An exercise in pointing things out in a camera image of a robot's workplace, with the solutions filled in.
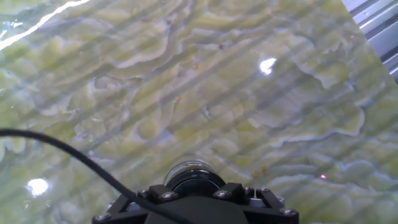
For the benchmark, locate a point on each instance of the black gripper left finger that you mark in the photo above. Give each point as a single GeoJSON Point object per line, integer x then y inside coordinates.
{"type": "Point", "coordinates": [124, 213]}

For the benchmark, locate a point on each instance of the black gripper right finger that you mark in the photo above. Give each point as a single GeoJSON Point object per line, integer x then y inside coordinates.
{"type": "Point", "coordinates": [267, 208]}

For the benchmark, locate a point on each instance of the small clear glass jar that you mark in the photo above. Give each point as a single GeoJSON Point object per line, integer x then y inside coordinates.
{"type": "Point", "coordinates": [186, 163]}

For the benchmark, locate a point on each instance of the green marble pattern mat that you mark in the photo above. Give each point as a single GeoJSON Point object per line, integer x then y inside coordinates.
{"type": "Point", "coordinates": [217, 93]}

